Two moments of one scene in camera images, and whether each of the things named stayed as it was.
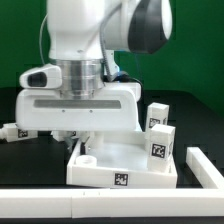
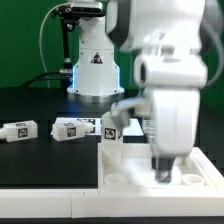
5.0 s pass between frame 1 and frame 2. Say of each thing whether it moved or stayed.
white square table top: moved
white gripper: moved
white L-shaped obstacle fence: stayed
